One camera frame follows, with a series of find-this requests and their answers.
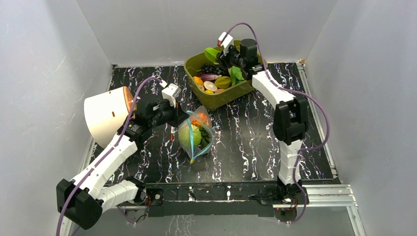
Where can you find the toy mushroom half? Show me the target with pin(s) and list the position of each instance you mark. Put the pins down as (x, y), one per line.
(208, 85)

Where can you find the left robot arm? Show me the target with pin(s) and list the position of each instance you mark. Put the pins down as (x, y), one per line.
(84, 198)

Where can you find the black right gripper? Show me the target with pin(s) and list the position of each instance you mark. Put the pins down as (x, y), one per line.
(226, 61)

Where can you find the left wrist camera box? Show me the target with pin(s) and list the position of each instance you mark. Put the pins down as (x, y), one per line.
(170, 93)

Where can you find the clear zip top bag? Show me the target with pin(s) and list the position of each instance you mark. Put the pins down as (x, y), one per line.
(195, 152)

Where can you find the red and white pen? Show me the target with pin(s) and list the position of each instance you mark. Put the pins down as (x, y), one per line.
(172, 134)

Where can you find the toy napa cabbage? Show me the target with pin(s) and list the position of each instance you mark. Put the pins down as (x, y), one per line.
(235, 75)

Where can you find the olive green plastic bin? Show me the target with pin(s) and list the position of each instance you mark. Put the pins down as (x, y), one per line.
(224, 94)

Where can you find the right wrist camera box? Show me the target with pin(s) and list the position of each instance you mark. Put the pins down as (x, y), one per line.
(224, 42)

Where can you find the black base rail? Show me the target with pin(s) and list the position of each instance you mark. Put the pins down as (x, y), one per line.
(243, 198)

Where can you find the yellow toy star fruit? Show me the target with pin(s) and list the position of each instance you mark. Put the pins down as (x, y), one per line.
(223, 82)

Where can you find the green toy star fruit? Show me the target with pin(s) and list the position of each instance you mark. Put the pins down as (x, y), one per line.
(211, 54)

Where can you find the toy peach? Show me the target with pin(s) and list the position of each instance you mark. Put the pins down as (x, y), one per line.
(218, 91)

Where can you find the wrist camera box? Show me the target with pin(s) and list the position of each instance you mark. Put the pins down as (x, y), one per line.
(170, 93)
(224, 42)

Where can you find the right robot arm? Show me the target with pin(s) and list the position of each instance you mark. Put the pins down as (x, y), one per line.
(290, 118)

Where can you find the toy pineapple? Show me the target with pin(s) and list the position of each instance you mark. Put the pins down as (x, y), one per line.
(201, 120)

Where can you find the green toy cabbage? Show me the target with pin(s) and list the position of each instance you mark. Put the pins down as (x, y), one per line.
(189, 135)

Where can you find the orange toy fruit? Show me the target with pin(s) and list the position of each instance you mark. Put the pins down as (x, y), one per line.
(198, 80)

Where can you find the black toy grapes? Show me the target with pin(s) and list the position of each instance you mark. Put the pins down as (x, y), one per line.
(212, 69)

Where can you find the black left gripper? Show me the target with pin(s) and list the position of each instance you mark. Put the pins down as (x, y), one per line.
(178, 115)

